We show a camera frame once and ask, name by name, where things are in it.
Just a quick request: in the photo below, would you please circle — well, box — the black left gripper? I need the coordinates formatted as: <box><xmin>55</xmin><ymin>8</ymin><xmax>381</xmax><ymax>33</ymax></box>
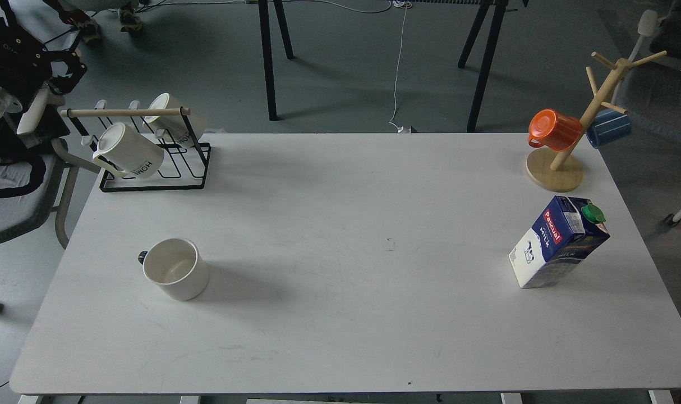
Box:
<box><xmin>0</xmin><ymin>25</ymin><xmax>88</xmax><ymax>107</ymax></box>

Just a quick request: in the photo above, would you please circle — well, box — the white mug with black handle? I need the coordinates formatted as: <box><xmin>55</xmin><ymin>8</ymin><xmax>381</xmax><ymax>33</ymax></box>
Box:
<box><xmin>137</xmin><ymin>238</ymin><xmax>210</xmax><ymax>301</ymax></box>

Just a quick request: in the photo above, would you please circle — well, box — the blue white milk carton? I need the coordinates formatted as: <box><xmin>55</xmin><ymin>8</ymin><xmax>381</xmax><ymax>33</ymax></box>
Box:
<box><xmin>509</xmin><ymin>195</ymin><xmax>610</xmax><ymax>289</ymax></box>

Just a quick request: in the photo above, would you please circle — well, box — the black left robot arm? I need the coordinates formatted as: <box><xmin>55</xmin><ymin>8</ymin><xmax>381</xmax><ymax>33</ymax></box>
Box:
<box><xmin>0</xmin><ymin>18</ymin><xmax>87</xmax><ymax>199</ymax></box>

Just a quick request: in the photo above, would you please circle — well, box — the orange cup on tree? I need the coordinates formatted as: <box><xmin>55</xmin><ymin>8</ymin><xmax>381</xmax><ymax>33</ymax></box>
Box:
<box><xmin>527</xmin><ymin>108</ymin><xmax>582</xmax><ymax>153</ymax></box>

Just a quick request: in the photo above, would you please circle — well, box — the blue cup on tree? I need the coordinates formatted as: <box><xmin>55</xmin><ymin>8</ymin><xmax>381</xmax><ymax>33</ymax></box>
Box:
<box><xmin>585</xmin><ymin>108</ymin><xmax>631</xmax><ymax>149</ymax></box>

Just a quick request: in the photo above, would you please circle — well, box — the person crouching in background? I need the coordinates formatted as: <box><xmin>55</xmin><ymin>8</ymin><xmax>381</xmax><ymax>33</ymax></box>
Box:
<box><xmin>43</xmin><ymin>0</ymin><xmax>150</xmax><ymax>45</ymax></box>

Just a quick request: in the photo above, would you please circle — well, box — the white mug front on rack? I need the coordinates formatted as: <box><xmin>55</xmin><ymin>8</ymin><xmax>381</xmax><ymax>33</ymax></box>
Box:
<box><xmin>93</xmin><ymin>122</ymin><xmax>164</xmax><ymax>179</ymax></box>

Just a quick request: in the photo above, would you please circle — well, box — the white mug on rack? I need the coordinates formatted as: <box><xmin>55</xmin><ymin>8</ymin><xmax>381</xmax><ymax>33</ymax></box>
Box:
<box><xmin>93</xmin><ymin>122</ymin><xmax>164</xmax><ymax>179</ymax></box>
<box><xmin>143</xmin><ymin>93</ymin><xmax>208</xmax><ymax>149</ymax></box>

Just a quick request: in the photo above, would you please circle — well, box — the white mug rear on rack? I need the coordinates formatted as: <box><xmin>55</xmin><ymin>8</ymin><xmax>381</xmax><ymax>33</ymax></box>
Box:
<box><xmin>143</xmin><ymin>93</ymin><xmax>208</xmax><ymax>149</ymax></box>

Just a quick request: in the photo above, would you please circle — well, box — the grey office chair left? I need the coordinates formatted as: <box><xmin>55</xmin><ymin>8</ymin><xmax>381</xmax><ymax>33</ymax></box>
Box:
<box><xmin>0</xmin><ymin>90</ymin><xmax>103</xmax><ymax>250</ymax></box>

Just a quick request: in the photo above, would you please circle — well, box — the grey office chair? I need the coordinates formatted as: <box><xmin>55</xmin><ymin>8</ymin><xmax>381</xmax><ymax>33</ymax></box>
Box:
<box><xmin>0</xmin><ymin>90</ymin><xmax>103</xmax><ymax>250</ymax></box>
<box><xmin>615</xmin><ymin>0</ymin><xmax>681</xmax><ymax>225</ymax></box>

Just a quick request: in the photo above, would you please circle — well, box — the black legged background table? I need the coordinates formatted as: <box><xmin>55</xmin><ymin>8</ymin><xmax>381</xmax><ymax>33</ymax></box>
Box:
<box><xmin>256</xmin><ymin>1</ymin><xmax>523</xmax><ymax>131</ymax></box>

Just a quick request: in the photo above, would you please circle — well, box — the wooden mug tree stand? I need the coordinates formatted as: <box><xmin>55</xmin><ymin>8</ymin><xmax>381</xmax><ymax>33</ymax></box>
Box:
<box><xmin>526</xmin><ymin>50</ymin><xmax>667</xmax><ymax>192</ymax></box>

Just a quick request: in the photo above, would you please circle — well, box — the grey office chair right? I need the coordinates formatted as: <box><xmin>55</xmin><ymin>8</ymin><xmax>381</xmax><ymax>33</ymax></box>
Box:
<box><xmin>615</xmin><ymin>0</ymin><xmax>681</xmax><ymax>225</ymax></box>

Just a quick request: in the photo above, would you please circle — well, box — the black wire mug rack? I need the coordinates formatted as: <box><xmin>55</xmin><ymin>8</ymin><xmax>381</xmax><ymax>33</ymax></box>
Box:
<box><xmin>61</xmin><ymin>100</ymin><xmax>212</xmax><ymax>192</ymax></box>

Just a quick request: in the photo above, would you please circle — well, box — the white cable on floor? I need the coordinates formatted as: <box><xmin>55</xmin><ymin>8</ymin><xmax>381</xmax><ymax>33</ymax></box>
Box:
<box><xmin>284</xmin><ymin>0</ymin><xmax>414</xmax><ymax>134</ymax></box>

